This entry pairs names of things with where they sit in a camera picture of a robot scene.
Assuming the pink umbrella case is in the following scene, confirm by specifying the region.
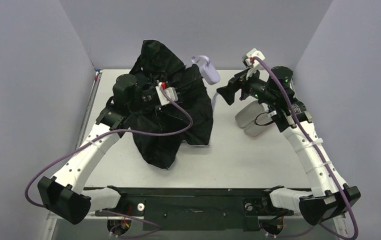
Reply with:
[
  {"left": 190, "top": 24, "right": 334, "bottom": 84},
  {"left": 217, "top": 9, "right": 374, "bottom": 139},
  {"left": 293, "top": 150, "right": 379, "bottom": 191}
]
[{"left": 235, "top": 100, "right": 273, "bottom": 137}]

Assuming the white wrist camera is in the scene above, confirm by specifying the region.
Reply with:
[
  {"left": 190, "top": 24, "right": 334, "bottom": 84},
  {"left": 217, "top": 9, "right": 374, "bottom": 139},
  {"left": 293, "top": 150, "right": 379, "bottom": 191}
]
[
  {"left": 155, "top": 82, "right": 179, "bottom": 106},
  {"left": 242, "top": 48, "right": 266, "bottom": 80}
]

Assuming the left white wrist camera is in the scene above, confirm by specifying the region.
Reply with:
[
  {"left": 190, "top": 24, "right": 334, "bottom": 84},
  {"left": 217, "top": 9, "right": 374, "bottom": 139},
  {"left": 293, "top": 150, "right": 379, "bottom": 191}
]
[{"left": 155, "top": 82, "right": 179, "bottom": 106}]

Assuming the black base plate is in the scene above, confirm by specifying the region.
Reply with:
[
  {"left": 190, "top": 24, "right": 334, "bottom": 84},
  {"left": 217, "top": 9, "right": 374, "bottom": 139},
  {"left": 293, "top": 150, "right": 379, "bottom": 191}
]
[{"left": 96, "top": 187, "right": 295, "bottom": 232}]

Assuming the lilac folding umbrella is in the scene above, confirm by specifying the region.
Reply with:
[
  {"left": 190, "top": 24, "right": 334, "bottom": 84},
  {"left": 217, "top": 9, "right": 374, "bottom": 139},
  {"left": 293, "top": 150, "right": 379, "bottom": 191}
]
[{"left": 129, "top": 39, "right": 214, "bottom": 169}]

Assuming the purple cable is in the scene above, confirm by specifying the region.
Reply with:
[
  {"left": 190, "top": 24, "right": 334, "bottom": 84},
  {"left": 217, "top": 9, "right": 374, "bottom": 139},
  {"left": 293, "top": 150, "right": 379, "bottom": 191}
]
[
  {"left": 251, "top": 56, "right": 360, "bottom": 240},
  {"left": 24, "top": 87, "right": 194, "bottom": 239}
]

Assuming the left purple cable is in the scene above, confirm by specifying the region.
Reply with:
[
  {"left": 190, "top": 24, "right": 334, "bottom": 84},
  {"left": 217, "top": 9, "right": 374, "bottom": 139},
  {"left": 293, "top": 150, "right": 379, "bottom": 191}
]
[{"left": 24, "top": 87, "right": 194, "bottom": 239}]

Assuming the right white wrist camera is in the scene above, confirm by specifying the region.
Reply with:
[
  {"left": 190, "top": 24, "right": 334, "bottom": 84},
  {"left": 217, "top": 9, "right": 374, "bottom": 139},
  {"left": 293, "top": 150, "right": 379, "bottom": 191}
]
[{"left": 242, "top": 48, "right": 266, "bottom": 80}]

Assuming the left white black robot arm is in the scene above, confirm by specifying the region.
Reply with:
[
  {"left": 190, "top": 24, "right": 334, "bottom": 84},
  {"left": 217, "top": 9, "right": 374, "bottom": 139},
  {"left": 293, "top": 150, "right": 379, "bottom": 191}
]
[{"left": 37, "top": 74, "right": 141, "bottom": 225}]

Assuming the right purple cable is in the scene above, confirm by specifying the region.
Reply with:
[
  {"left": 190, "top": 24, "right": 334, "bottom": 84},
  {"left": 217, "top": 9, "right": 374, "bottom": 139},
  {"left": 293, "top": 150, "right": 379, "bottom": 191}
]
[{"left": 251, "top": 56, "right": 360, "bottom": 240}]

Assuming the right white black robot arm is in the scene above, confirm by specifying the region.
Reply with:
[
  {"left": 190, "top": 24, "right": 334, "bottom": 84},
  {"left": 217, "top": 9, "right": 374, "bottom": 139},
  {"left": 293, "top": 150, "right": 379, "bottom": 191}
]
[{"left": 216, "top": 66, "right": 361, "bottom": 226}]

